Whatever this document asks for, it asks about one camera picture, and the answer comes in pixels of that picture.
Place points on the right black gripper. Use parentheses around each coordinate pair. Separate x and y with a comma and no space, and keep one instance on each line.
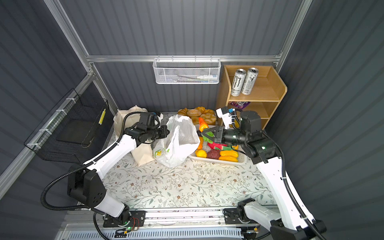
(217,137)

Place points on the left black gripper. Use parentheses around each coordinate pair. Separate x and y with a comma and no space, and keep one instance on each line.
(164,133)

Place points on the beige canvas tote bag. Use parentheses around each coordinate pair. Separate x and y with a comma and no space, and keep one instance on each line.
(143,153)

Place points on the white plastic produce basket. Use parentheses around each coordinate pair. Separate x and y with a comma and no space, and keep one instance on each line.
(241,160)

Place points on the white plastic grocery bag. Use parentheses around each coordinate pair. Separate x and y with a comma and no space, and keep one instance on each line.
(181,142)

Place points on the orange toy carrot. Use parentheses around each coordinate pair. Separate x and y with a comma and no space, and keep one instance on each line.
(207,135)

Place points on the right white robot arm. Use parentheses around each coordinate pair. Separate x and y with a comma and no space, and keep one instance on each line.
(293,221)

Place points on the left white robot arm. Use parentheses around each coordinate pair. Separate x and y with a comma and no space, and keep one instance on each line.
(86,186)

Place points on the purple snack packet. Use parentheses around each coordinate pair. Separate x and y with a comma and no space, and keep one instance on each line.
(239,105)

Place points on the yellow toy banana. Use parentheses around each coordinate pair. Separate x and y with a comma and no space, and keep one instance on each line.
(229,154)

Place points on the pink toy dragon fruit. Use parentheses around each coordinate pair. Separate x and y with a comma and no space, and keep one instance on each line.
(221,147)

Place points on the dark red toy fruit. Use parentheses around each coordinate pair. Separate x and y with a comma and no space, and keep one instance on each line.
(213,154)

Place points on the tray of bread rolls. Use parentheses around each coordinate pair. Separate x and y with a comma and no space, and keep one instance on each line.
(207,115)

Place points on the wooden shelf unit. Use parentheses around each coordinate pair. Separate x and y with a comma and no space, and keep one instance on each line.
(265,97)

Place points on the white Monster can left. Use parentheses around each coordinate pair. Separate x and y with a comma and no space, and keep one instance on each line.
(238,81)

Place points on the white monster can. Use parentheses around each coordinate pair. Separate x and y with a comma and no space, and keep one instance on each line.
(249,81)
(238,81)

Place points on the white Monster can right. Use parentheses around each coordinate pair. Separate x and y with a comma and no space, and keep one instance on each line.
(249,81)

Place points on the toothpaste tube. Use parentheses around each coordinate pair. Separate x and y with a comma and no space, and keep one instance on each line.
(207,77)

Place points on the white wire wall basket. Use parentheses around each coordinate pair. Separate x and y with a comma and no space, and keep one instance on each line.
(184,71)

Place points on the black wire wall basket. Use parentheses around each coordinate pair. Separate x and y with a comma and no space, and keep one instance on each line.
(75,133)

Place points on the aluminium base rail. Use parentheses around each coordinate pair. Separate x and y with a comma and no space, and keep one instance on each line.
(198,217)

